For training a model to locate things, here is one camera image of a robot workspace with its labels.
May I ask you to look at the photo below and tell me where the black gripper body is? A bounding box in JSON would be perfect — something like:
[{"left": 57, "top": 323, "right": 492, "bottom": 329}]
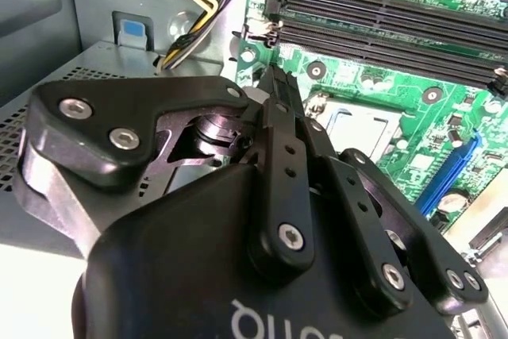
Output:
[{"left": 71, "top": 163, "right": 454, "bottom": 339}]

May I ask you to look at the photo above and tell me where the silver topped CPU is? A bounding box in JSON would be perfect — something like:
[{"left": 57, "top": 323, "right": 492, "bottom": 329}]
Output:
[{"left": 328, "top": 110, "right": 392, "bottom": 160}]

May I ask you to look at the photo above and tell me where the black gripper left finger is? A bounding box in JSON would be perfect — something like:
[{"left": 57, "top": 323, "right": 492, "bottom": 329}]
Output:
[{"left": 11, "top": 64, "right": 321, "bottom": 284}]

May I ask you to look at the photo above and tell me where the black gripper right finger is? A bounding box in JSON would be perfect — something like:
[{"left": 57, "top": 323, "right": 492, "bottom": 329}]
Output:
[{"left": 286, "top": 71, "right": 491, "bottom": 319}]

